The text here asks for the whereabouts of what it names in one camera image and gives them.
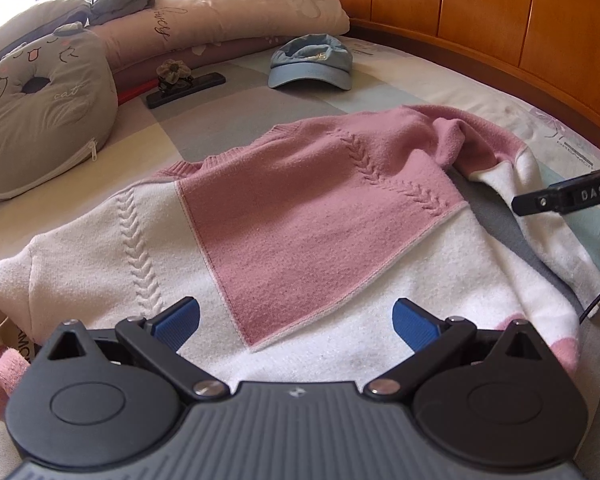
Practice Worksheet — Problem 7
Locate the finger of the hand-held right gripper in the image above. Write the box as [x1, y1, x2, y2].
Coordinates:
[511, 164, 600, 217]

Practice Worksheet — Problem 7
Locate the pink floral pillow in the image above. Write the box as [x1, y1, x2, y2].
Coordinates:
[87, 0, 351, 92]

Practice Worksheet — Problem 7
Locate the grey-blue folded cloth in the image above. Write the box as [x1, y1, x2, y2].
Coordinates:
[87, 0, 156, 26]

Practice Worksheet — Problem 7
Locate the grey pillow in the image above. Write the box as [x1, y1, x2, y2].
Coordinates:
[0, 0, 96, 71]

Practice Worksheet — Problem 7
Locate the grey cat face cushion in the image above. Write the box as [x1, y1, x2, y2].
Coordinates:
[0, 24, 118, 201]

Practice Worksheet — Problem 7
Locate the pink and white sweater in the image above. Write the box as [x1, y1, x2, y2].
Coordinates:
[0, 104, 600, 416]

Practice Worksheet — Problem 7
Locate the red stick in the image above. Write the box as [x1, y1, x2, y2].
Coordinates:
[117, 86, 157, 107]

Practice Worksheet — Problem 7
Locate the light blue cap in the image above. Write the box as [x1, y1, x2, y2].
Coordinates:
[267, 34, 354, 92]

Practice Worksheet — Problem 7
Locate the beige flower hair clip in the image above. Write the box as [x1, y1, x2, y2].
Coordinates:
[156, 58, 187, 92]

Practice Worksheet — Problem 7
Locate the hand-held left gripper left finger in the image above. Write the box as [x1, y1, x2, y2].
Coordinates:
[37, 296, 231, 402]

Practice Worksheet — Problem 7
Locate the wooden headboard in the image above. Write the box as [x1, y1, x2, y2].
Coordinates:
[245, 0, 600, 166]

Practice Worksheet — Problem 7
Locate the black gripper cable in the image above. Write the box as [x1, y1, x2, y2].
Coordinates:
[579, 279, 600, 322]

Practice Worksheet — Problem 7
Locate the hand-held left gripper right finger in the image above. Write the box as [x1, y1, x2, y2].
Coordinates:
[365, 297, 558, 402]

